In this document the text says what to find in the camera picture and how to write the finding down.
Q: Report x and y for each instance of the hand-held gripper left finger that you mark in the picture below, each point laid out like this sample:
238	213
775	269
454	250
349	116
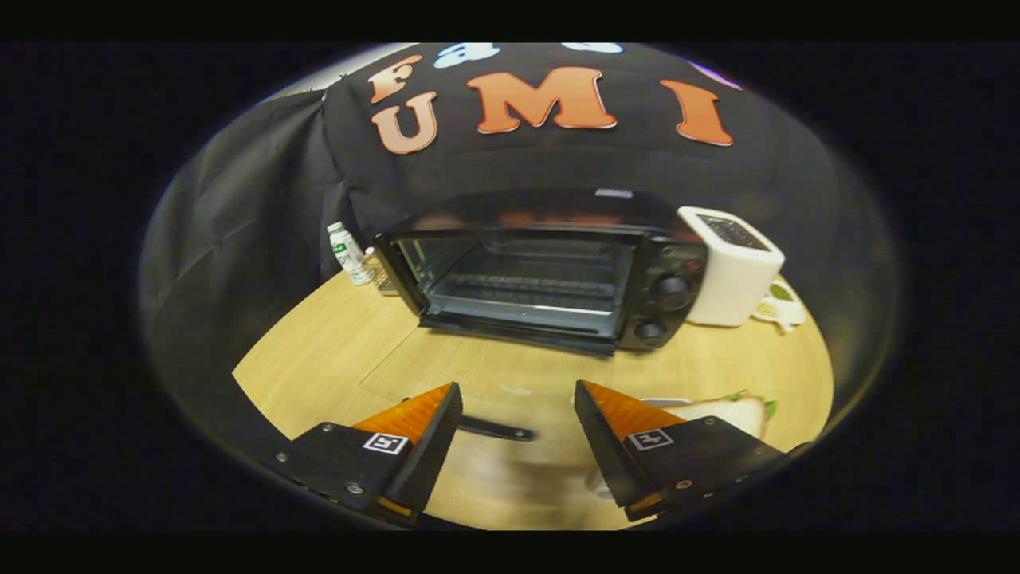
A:
430	450

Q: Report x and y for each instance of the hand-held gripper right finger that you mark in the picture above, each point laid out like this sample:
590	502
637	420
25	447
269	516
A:
607	450

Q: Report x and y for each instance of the sandwich with lettuce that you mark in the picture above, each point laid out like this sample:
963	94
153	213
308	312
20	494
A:
733	414

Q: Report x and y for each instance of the black toaster oven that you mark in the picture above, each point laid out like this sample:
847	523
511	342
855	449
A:
673	291

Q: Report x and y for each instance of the white toaster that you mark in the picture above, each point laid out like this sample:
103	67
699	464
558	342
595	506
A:
733	287

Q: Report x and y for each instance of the white plastic tray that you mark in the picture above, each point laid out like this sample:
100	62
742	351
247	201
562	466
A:
665	401

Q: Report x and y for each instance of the white bottle green label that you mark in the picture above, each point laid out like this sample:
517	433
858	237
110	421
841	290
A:
348	255

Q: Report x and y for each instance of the small plate with snacks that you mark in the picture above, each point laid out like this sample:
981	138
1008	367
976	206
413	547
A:
785	307

